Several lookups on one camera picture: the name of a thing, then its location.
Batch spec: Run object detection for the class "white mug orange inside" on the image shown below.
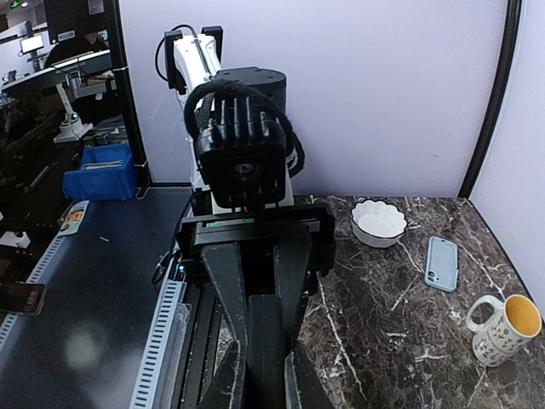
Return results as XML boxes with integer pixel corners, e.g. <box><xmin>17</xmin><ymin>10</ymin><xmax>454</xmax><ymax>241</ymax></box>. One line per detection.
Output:
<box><xmin>466</xmin><ymin>294</ymin><xmax>542</xmax><ymax>367</ymax></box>

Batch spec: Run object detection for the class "blue storage bin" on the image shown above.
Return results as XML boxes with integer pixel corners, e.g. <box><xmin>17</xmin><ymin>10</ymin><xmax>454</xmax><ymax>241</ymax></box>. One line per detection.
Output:
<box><xmin>62</xmin><ymin>144</ymin><xmax>138</xmax><ymax>202</ymax></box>

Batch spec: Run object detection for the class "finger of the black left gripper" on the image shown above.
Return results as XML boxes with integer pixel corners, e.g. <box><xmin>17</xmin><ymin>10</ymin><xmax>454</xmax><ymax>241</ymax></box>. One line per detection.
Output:
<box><xmin>199</xmin><ymin>242</ymin><xmax>250</xmax><ymax>367</ymax></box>
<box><xmin>273</xmin><ymin>233</ymin><xmax>312</xmax><ymax>341</ymax></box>

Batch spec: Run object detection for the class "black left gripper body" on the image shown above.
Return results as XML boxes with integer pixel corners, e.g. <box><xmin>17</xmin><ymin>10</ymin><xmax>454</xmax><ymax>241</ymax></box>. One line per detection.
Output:
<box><xmin>176</xmin><ymin>203</ymin><xmax>336</xmax><ymax>294</ymax></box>

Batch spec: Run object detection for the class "phone on outside desk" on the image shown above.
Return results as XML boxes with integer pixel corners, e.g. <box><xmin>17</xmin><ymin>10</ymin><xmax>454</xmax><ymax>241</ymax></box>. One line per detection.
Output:
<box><xmin>0</xmin><ymin>283</ymin><xmax>46</xmax><ymax>316</ymax></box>

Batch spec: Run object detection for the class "light blue phone case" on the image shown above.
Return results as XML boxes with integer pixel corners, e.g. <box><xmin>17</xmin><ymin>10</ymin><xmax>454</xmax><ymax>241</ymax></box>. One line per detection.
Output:
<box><xmin>424</xmin><ymin>236</ymin><xmax>459</xmax><ymax>292</ymax></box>

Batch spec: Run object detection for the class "white scalloped bowl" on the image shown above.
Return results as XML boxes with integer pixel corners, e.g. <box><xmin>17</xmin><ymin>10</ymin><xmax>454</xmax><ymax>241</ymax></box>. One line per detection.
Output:
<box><xmin>351</xmin><ymin>199</ymin><xmax>408</xmax><ymax>249</ymax></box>

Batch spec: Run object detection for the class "black front table rail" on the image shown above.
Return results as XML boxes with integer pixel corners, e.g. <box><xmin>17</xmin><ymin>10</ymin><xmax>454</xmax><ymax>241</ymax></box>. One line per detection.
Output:
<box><xmin>170</xmin><ymin>285</ymin><xmax>222</xmax><ymax>408</ymax></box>

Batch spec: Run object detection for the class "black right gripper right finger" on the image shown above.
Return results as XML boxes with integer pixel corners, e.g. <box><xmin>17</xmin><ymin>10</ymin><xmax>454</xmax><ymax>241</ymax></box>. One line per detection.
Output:
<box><xmin>284</xmin><ymin>344</ymin><xmax>334</xmax><ymax>409</ymax></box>

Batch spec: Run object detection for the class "white slotted cable duct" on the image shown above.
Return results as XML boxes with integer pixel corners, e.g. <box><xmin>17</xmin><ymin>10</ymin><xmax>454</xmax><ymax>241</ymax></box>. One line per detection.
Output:
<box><xmin>129</xmin><ymin>279</ymin><xmax>186</xmax><ymax>408</ymax></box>

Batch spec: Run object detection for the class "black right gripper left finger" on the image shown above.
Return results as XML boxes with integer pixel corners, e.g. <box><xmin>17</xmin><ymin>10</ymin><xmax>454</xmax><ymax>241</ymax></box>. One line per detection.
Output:
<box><xmin>198</xmin><ymin>342</ymin><xmax>241</xmax><ymax>409</ymax></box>

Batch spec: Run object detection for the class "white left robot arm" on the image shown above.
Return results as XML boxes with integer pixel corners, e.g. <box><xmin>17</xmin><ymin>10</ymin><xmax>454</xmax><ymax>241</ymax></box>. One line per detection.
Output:
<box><xmin>163</xmin><ymin>27</ymin><xmax>336</xmax><ymax>367</ymax></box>

